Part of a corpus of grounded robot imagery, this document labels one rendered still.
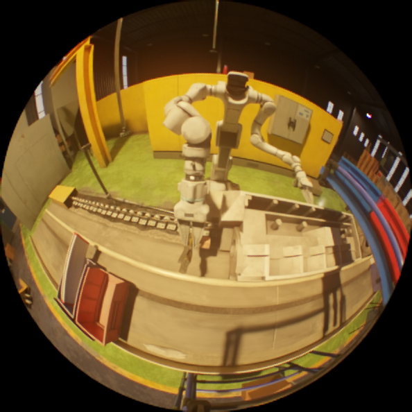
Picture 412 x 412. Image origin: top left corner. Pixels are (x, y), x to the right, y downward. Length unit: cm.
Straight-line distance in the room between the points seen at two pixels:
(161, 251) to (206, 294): 31
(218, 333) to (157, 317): 28
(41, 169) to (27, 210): 138
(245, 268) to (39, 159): 561
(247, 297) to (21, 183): 567
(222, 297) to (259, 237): 32
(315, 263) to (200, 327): 59
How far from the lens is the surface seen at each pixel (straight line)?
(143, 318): 68
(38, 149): 550
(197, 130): 29
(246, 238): 49
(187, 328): 63
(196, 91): 79
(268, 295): 69
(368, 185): 65
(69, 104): 769
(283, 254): 56
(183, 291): 61
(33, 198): 548
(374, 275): 195
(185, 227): 41
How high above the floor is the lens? 135
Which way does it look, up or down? 50 degrees down
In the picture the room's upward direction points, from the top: 4 degrees clockwise
